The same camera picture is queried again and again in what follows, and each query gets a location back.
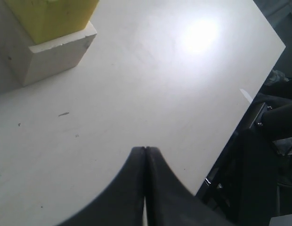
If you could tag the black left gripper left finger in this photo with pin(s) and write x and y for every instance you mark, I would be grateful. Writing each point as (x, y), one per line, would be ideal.
(122, 202)

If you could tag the large pale wooden cube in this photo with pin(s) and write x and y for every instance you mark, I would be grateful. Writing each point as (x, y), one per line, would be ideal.
(23, 62)

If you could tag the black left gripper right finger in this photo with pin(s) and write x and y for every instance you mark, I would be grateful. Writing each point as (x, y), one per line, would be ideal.
(168, 202)

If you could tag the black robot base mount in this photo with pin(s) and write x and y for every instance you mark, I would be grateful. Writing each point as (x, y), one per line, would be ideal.
(244, 180)

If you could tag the yellow cube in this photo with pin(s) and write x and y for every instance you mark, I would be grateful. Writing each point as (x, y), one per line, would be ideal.
(46, 20)

